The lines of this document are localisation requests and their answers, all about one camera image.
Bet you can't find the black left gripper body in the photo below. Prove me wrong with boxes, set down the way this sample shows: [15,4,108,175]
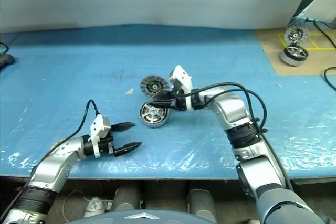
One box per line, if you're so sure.
[99,129,118,156]

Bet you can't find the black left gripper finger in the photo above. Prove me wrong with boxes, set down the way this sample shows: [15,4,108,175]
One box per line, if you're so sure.
[114,142,143,156]
[110,122,136,132]

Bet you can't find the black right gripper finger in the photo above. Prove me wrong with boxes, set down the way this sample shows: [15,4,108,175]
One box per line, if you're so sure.
[153,92,174,102]
[150,101,174,110]

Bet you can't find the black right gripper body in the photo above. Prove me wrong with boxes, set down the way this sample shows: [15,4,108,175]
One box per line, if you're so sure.
[172,90,186,112]

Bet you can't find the silver spoked rotor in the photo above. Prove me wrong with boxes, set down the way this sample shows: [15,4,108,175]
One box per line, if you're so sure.
[285,46,308,60]
[141,102,169,124]

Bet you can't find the silver ribbed motor lid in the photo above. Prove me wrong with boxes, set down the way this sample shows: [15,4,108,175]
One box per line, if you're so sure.
[285,24,309,44]
[140,74,170,96]

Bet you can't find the silver motor housing copper windings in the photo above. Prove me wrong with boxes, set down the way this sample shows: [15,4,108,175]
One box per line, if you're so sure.
[280,45,309,67]
[138,100,171,129]

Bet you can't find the dark grey rounded cylinder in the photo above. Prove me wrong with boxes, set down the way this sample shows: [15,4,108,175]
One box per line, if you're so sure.
[187,188,220,224]
[114,187,144,211]

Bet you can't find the white sneaker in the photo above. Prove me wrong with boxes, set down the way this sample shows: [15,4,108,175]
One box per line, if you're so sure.
[83,197,113,218]

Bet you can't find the grey robot torso cover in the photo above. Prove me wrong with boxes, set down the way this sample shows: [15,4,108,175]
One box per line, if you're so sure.
[64,209,211,224]

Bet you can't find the blue table cover sheet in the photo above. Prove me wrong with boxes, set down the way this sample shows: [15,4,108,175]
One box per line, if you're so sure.
[0,24,336,180]

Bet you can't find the brown cardboard mat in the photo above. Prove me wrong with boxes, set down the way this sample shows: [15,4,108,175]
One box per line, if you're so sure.
[256,28,336,77]

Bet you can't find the black rounded device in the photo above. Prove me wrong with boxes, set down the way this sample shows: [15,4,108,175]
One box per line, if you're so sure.
[0,52,15,69]

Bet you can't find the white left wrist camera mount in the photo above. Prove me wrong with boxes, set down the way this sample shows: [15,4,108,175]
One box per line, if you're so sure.
[90,115,112,159]

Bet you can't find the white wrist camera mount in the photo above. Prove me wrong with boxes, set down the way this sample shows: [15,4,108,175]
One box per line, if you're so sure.
[167,65,194,111]
[90,115,112,159]

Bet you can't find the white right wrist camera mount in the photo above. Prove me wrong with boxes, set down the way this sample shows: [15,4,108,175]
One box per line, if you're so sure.
[167,65,194,111]

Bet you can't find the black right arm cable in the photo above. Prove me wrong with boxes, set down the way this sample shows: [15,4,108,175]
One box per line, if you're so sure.
[178,81,295,192]

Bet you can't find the black power cable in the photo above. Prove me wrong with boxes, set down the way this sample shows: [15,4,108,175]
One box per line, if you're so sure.
[304,18,336,41]
[324,67,336,90]

